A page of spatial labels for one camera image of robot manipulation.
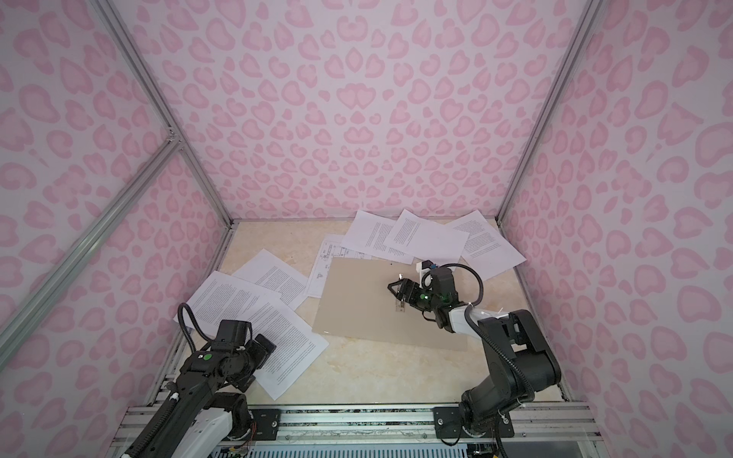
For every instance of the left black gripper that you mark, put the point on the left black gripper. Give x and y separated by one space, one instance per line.
261 351

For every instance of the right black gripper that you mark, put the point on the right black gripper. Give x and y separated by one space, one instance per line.
408 284

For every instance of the large text sheet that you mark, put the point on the large text sheet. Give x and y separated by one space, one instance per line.
297 346

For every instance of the beige paper folder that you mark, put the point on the beige paper folder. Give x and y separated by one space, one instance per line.
356 304

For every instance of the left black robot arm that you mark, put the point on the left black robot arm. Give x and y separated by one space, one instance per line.
206 403

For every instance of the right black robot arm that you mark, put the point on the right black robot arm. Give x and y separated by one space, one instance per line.
520 361

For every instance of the text sheet back overlapping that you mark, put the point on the text sheet back overlapping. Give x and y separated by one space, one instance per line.
426 240

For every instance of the text sheet far left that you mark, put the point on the text sheet far left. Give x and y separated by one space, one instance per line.
223 297

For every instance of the text sheet centre back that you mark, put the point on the text sheet centre back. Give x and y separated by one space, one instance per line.
368 234

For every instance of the diagram sheet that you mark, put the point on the diagram sheet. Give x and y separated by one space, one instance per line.
330 249

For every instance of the text sheet back right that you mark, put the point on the text sheet back right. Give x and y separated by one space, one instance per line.
486 251

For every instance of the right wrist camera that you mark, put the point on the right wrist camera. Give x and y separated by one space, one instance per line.
424 269

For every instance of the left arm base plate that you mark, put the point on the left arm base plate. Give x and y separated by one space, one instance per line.
266 423

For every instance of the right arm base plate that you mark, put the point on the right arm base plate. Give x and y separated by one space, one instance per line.
448 425

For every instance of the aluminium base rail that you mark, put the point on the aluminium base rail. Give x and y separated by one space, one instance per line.
544 429

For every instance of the diagonal aluminium frame bar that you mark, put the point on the diagonal aluminium frame bar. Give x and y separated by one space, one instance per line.
38 304

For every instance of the right corner aluminium post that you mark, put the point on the right corner aluminium post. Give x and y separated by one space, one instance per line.
591 15

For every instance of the corner aluminium post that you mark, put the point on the corner aluminium post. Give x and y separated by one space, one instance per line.
110 18
591 15

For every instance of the left corner aluminium post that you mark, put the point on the left corner aluminium post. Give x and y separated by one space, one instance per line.
110 18

